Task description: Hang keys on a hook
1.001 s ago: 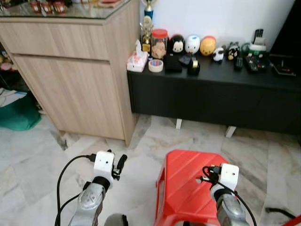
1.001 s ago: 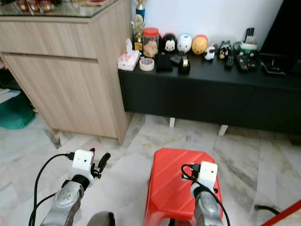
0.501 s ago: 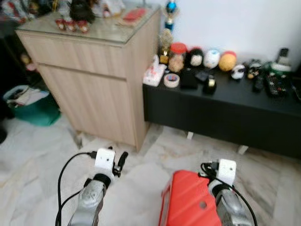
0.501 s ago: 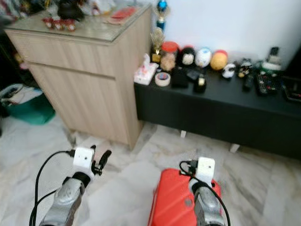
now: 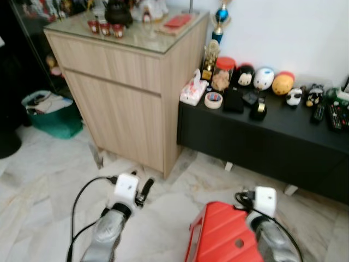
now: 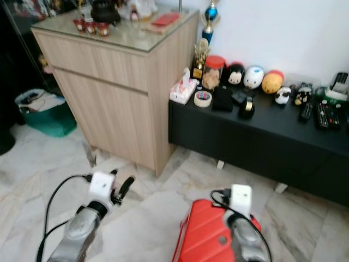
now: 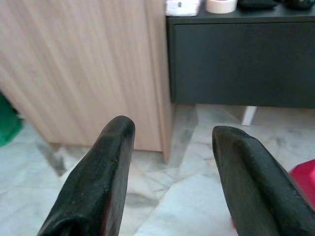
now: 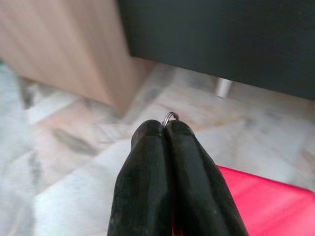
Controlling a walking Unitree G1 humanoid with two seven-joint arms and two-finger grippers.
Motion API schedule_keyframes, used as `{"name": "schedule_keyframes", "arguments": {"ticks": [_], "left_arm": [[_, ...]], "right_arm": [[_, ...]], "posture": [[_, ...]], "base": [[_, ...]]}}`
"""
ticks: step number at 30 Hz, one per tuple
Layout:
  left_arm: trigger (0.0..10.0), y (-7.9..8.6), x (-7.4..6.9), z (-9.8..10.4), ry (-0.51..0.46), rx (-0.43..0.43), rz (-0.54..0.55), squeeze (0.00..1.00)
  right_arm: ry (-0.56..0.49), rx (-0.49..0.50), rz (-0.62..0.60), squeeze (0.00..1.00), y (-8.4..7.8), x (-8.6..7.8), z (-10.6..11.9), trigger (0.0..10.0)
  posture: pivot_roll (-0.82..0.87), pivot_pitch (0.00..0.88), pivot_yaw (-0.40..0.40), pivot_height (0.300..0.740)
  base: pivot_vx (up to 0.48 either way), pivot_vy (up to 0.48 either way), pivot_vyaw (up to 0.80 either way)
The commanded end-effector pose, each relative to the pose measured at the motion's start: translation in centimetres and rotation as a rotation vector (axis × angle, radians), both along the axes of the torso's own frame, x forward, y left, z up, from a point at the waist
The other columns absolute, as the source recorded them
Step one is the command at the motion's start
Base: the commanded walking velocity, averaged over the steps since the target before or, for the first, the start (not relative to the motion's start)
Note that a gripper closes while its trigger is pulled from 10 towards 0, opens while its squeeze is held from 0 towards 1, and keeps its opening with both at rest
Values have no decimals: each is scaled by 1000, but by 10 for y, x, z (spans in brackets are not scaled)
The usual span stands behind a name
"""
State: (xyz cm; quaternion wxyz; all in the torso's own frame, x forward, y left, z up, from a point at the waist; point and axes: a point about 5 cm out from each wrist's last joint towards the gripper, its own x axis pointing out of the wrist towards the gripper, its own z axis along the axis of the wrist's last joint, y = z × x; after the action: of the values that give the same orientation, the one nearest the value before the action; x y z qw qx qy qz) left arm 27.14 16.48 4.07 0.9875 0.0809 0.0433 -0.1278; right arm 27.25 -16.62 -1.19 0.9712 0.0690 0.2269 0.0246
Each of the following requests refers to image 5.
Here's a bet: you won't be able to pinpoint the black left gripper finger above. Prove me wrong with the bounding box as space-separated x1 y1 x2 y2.
135 178 155 208

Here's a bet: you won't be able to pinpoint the red plastic stool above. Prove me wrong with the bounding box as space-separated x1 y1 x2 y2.
184 201 265 262

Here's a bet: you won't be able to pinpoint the light wooden cabinet glass top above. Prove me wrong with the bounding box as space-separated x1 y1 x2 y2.
44 11 210 178

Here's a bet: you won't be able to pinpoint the pink tissue pack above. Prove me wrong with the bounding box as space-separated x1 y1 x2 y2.
179 69 209 106

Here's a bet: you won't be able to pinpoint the beige tape roll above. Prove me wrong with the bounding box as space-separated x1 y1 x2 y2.
204 92 224 109

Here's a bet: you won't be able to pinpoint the black wallet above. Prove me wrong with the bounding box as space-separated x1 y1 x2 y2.
222 87 245 114

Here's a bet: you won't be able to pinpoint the black low cabinet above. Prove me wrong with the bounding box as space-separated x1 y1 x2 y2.
177 87 349 206

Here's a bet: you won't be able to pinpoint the black tape dispenser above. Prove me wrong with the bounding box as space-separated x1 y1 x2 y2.
249 98 268 121

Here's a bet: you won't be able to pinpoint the clear jar red lid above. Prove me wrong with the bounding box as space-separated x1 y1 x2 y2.
212 56 236 92

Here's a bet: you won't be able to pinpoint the small black box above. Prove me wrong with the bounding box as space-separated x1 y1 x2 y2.
242 90 262 105

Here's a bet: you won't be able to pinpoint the black round base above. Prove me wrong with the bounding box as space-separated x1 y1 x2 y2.
0 117 22 159

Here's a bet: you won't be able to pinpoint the small gold trophy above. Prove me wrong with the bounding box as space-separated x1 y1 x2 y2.
202 39 221 82

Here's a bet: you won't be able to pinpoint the black mouse plush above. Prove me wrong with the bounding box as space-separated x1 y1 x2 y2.
236 64 256 88

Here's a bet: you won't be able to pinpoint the black remote coloured buttons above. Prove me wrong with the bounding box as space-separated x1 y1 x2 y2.
327 101 349 132

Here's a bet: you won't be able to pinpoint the red envelope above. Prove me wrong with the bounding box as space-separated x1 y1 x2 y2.
163 14 192 29

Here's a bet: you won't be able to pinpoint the slim black remote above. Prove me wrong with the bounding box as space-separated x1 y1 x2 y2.
311 104 326 125

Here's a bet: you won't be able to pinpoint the yellow plush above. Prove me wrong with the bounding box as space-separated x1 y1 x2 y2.
272 71 296 96

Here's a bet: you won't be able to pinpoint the small panda plush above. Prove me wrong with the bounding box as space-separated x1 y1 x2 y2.
286 87 304 107

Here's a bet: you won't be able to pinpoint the black teapot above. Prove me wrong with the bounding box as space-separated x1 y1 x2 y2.
104 0 134 27

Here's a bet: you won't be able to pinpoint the white figurine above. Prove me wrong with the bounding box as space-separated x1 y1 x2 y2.
134 0 170 22

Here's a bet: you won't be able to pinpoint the dark glass display cabinet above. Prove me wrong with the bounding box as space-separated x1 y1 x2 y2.
0 0 71 102

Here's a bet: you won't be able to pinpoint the black white plush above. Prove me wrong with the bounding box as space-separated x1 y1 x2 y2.
305 84 326 107

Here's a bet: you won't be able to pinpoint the blue trophy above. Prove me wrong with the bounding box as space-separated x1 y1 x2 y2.
212 0 232 44

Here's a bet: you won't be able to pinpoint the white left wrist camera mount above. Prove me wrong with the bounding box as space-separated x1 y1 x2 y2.
113 174 140 205

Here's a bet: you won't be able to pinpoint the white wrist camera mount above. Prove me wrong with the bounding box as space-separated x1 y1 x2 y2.
254 187 277 219
113 174 140 205

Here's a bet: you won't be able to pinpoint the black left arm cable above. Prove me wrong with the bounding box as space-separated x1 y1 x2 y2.
67 175 118 262

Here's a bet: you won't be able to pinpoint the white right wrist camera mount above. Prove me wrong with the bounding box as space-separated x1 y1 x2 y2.
254 187 277 219

